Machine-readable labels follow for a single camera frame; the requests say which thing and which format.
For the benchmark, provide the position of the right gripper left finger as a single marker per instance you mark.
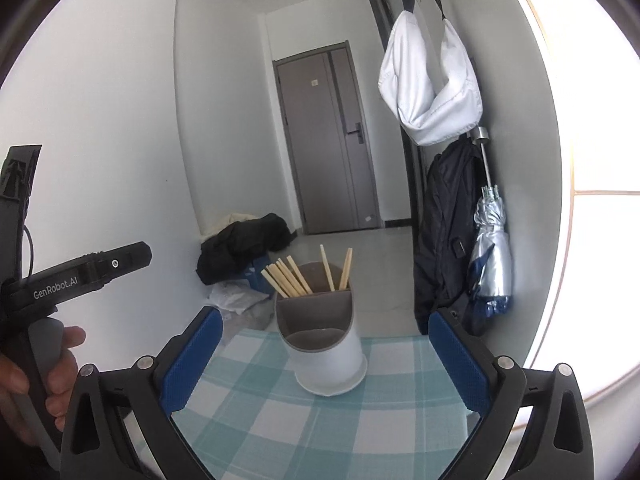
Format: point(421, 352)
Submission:
point(120, 424)

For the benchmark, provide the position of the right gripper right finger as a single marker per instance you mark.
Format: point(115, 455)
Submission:
point(556, 442)

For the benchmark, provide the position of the wooden chopstick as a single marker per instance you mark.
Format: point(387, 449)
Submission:
point(274, 283)
point(347, 267)
point(300, 291)
point(299, 275)
point(327, 268)
point(275, 273)

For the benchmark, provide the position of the person's left hand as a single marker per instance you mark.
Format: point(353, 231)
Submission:
point(60, 384)

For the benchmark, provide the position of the teal plaid placemat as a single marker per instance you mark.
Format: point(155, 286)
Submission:
point(248, 418)

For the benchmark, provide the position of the white plastic parcel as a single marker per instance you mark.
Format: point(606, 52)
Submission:
point(235, 296)

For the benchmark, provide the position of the grey plastic parcel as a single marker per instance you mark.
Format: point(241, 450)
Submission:
point(257, 317)

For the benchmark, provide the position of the black jacket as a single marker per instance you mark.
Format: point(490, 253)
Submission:
point(226, 254)

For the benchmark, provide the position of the white grey utensil holder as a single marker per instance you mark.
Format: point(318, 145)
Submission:
point(321, 336)

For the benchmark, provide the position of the silver folded umbrella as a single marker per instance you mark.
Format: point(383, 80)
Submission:
point(491, 267)

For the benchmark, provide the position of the cream cloth bundle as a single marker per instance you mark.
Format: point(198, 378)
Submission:
point(224, 222)

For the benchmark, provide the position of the black backpack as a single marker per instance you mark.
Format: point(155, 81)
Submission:
point(447, 231)

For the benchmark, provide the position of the grey entrance door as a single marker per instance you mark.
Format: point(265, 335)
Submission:
point(327, 139)

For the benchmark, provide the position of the white hanging bag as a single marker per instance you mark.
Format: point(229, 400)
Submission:
point(429, 114)

